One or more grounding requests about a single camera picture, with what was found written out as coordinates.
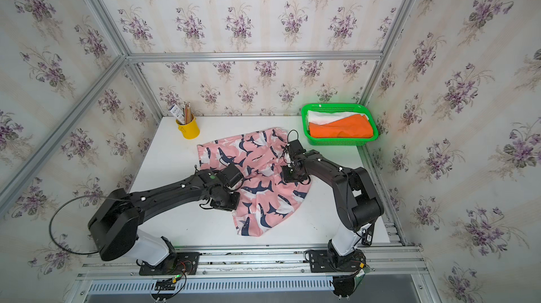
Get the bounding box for pink patterned garment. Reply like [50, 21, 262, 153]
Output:
[197, 127, 311, 237]

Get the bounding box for white shorts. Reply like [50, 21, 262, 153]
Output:
[307, 110, 369, 125]

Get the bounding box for orange cloth garment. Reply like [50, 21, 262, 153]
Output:
[308, 114, 375, 139]

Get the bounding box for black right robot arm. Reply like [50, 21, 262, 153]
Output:
[282, 140, 385, 259]

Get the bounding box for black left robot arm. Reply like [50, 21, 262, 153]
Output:
[87, 164, 244, 267]

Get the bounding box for yellow pencil cup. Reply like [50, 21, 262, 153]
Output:
[176, 117, 200, 140]

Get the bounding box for green plastic basket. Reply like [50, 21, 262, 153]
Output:
[301, 103, 379, 146]

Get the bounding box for wooden pencils bundle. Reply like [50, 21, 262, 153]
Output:
[183, 101, 193, 125]

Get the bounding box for black stapler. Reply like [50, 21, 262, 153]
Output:
[362, 222, 375, 247]

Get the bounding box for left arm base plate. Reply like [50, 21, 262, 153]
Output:
[139, 252, 201, 276]

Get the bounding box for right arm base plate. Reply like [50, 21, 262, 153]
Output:
[304, 249, 368, 273]

